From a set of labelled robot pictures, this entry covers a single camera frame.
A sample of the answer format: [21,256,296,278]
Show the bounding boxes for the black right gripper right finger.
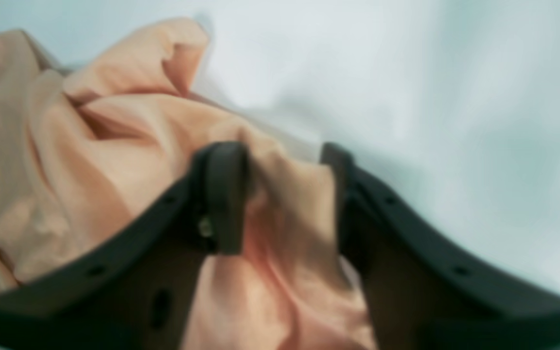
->
[320,142,560,350]

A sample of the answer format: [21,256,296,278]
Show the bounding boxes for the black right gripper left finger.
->
[0,141,249,350]

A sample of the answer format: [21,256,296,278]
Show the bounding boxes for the peach T-shirt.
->
[0,18,377,350]

